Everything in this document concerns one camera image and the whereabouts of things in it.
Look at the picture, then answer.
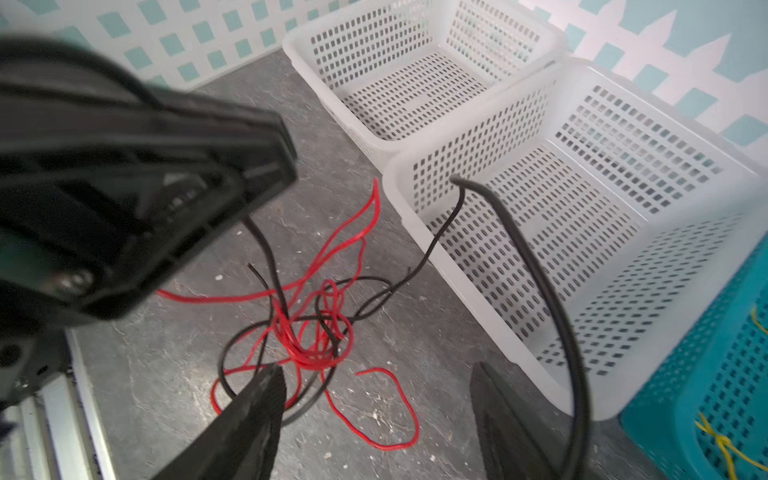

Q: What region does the middle white plastic basket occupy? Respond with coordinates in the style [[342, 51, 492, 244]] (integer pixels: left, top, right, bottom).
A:
[[383, 60, 767, 421]]

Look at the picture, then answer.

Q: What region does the teal plastic basket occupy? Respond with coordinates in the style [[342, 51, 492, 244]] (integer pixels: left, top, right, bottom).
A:
[[619, 241, 767, 479]]

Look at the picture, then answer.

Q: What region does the white plastic basket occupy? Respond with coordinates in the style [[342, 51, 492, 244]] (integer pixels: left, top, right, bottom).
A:
[[383, 60, 767, 421], [283, 1, 566, 170]]

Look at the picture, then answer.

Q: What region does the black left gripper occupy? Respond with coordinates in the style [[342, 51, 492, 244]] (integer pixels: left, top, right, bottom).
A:
[[1, 35, 298, 407]]

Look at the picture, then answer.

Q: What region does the left white plastic basket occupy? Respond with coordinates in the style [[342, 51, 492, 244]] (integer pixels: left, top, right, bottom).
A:
[[283, 1, 566, 170]]

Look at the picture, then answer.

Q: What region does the red cable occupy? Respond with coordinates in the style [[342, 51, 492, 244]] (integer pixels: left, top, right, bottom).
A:
[[157, 178, 421, 452]]

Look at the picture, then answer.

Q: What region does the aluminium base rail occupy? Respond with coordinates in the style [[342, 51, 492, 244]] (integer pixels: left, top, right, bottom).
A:
[[1, 329, 118, 479]]

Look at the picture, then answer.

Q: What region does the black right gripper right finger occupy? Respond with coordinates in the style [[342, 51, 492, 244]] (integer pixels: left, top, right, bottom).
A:
[[470, 362, 576, 479]]

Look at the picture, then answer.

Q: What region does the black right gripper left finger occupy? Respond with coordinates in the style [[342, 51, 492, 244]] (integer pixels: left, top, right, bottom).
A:
[[154, 366, 286, 480]]

